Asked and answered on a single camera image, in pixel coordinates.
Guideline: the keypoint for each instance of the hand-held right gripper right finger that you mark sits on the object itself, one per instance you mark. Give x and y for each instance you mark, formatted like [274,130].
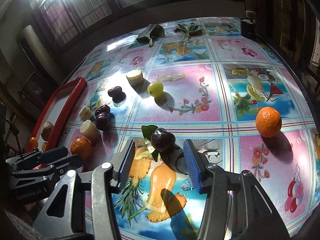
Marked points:
[193,165]

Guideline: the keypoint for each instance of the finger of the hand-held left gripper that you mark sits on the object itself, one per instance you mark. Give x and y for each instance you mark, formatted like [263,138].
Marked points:
[67,164]
[53,153]

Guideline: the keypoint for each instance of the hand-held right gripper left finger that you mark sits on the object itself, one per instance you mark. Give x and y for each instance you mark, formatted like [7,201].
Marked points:
[126,162]

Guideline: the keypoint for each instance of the small orange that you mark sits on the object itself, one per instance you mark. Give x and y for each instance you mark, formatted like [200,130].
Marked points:
[80,148]

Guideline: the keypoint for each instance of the sugarcane piece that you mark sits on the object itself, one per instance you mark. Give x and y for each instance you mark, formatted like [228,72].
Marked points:
[88,130]
[134,78]
[86,113]

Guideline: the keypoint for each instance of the red tray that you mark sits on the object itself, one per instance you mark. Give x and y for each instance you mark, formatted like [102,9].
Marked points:
[62,100]

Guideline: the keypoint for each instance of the large orange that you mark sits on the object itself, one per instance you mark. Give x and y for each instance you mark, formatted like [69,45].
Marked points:
[268,122]

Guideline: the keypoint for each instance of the green grape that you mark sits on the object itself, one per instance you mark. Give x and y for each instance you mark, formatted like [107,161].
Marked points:
[44,146]
[155,88]

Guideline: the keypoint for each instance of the small tangerine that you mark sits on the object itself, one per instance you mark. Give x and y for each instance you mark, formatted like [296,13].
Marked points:
[33,142]

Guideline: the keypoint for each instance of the brown kiwi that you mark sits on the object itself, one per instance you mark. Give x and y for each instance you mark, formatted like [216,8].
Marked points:
[46,130]

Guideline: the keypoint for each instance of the fruit printed tablecloth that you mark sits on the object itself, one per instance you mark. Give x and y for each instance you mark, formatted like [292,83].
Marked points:
[190,105]

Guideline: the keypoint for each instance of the red date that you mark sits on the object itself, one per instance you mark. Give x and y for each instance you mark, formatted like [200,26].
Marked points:
[115,93]

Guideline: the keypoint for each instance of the white cylinder tank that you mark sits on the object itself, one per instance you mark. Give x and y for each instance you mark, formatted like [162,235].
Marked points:
[30,42]

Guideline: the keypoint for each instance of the large green leaf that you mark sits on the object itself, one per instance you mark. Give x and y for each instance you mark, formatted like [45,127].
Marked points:
[150,32]
[187,28]

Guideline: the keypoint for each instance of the black device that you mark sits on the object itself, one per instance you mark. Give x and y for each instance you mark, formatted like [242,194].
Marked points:
[247,27]

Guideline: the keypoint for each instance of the window with metal grille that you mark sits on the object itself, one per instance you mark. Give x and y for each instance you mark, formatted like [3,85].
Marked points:
[75,2]

